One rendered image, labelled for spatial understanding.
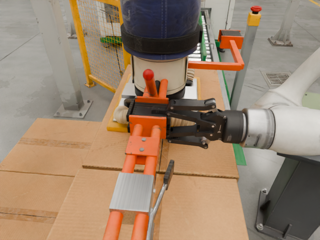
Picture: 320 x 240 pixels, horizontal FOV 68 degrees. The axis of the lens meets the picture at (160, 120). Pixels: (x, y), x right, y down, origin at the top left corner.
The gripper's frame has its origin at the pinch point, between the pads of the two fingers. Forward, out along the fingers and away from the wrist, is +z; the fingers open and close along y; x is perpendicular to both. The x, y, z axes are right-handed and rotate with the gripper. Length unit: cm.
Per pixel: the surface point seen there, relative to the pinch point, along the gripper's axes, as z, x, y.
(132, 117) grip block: 3.6, -2.8, -2.7
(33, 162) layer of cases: 62, 27, 54
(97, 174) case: 12.7, -6.4, 13.3
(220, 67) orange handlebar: -18.9, 29.7, 0.0
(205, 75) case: -17, 49, 13
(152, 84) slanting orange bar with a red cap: -0.2, 1.5, -8.7
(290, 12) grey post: -162, 350, 57
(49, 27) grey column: 99, 138, 26
